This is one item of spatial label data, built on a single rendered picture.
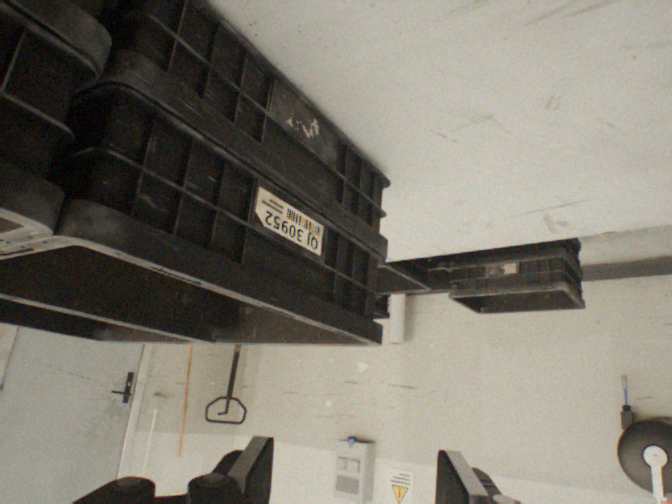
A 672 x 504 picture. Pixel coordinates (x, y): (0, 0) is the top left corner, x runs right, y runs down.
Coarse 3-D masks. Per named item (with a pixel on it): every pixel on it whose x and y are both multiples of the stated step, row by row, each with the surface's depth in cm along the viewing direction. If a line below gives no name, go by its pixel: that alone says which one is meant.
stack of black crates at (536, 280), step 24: (576, 240) 166; (456, 264) 169; (480, 264) 164; (504, 264) 159; (528, 264) 154; (552, 264) 150; (576, 264) 161; (456, 288) 168; (480, 288) 161; (504, 288) 156; (528, 288) 151; (552, 288) 146; (576, 288) 161; (480, 312) 188; (504, 312) 182
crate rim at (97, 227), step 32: (64, 224) 27; (96, 224) 28; (128, 224) 29; (0, 256) 33; (128, 256) 29; (160, 256) 31; (192, 256) 33; (0, 288) 48; (224, 288) 36; (256, 288) 39; (288, 288) 42; (128, 320) 60; (320, 320) 46; (352, 320) 51
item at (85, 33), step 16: (16, 0) 25; (32, 0) 25; (48, 0) 26; (64, 0) 27; (80, 0) 29; (96, 0) 30; (112, 0) 32; (32, 16) 26; (48, 16) 26; (64, 16) 27; (80, 16) 28; (96, 16) 30; (64, 32) 27; (80, 32) 28; (96, 32) 29; (80, 48) 28; (96, 48) 29; (96, 64) 29
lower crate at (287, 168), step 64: (128, 0) 35; (192, 0) 37; (128, 64) 31; (192, 64) 37; (256, 64) 43; (192, 128) 35; (256, 128) 42; (320, 128) 50; (320, 192) 48; (384, 256) 60
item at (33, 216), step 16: (0, 160) 23; (0, 176) 23; (16, 176) 24; (32, 176) 25; (0, 192) 23; (16, 192) 24; (32, 192) 25; (48, 192) 25; (0, 208) 23; (16, 208) 24; (32, 208) 25; (48, 208) 25; (16, 224) 27; (32, 224) 25; (48, 224) 25; (0, 240) 29; (16, 240) 28
